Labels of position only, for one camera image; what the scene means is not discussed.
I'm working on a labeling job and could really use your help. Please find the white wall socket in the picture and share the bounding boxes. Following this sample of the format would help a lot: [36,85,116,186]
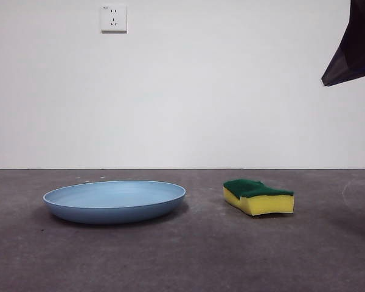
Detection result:
[100,4,128,33]

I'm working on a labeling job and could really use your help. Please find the yellow sponge with green pad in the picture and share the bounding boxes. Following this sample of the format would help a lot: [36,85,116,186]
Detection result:
[222,179,295,217]

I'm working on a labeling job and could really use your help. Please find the blue round plate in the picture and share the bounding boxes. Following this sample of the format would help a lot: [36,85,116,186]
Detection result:
[42,180,187,225]

